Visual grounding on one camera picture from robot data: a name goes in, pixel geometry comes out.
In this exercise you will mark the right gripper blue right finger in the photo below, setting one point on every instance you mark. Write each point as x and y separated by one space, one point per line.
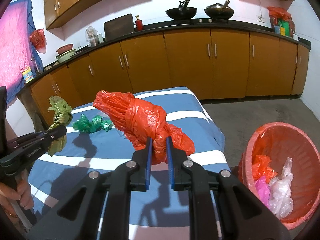
170 162

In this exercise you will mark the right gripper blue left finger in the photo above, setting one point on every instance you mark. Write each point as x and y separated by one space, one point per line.
149 147

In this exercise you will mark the knotted red plastic bag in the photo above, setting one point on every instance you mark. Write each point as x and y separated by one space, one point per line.
140 120

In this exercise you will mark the olive green plastic bag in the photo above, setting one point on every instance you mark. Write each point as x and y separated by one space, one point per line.
62 116

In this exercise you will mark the magenta plastic bag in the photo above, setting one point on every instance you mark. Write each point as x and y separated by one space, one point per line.
263 191

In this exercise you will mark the white translucent plastic bag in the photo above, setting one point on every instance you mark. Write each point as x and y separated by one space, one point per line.
281 203

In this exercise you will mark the lower wooden kitchen cabinets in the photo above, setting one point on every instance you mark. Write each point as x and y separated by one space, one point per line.
212 63

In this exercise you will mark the person's left hand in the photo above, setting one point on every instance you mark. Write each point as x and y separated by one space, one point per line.
22 193

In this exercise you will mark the blue white striped tablecloth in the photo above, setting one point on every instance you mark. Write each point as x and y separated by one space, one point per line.
160 212

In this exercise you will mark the dark green plastic bag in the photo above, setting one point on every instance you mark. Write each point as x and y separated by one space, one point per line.
84 125

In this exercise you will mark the yellow detergent bottle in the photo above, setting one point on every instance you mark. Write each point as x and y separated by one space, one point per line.
27 74

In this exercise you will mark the pink blue hanging cloth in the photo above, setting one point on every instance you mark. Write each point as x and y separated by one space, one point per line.
17 51

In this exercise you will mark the red plastic basin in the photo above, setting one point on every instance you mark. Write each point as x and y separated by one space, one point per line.
64 49

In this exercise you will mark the hanging red plastic bag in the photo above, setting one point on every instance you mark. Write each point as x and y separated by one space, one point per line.
38 40

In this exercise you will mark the red bottle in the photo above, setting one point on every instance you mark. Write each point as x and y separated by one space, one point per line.
139 23

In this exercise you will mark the dark wooden cutting board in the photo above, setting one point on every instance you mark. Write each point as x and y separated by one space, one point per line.
119 27

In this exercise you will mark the black wok left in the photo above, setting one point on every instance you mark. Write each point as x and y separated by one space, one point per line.
182 12

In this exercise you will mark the clear bagged jar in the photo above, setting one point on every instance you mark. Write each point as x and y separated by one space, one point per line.
91 35

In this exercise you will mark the black wok with lid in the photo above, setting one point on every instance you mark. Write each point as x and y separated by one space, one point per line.
219 11

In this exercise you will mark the green box on counter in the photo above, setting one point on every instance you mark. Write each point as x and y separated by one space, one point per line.
284 27

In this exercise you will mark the white cup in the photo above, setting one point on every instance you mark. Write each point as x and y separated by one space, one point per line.
296 37

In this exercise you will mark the red bag on counter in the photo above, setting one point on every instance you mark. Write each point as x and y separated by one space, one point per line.
279 13

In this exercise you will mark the wall power socket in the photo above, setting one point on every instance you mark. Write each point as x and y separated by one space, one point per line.
261 19

